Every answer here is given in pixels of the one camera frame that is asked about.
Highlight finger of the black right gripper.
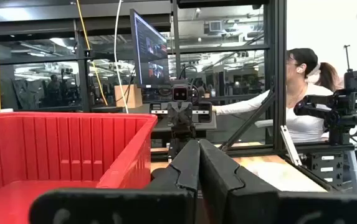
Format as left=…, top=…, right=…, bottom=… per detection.
left=166, top=103, right=181, bottom=127
left=180, top=103, right=195, bottom=127

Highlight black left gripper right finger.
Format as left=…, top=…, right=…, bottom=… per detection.
left=198, top=139, right=357, bottom=224

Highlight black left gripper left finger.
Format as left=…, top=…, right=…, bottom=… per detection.
left=28, top=139, right=201, bottom=224

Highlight red plastic bin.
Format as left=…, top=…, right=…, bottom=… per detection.
left=0, top=111, right=159, bottom=224

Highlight grey desk cart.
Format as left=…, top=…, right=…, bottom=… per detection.
left=90, top=104, right=218, bottom=131

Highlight brown cardboard box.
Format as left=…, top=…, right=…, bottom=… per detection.
left=114, top=83, right=143, bottom=109

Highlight black computer monitor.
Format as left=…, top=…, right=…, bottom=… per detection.
left=130, top=8, right=171, bottom=90

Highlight black base box white labels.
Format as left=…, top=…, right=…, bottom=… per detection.
left=305, top=151, right=345, bottom=188

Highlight person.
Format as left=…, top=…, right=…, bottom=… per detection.
left=212, top=47, right=341, bottom=144

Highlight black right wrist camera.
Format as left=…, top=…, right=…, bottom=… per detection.
left=171, top=79, right=193, bottom=103

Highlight white metal bracket plate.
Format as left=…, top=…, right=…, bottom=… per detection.
left=280, top=125, right=303, bottom=167

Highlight black aluminium rig frame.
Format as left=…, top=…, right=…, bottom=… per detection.
left=150, top=0, right=357, bottom=158

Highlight white cable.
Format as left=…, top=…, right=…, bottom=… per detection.
left=113, top=0, right=130, bottom=114

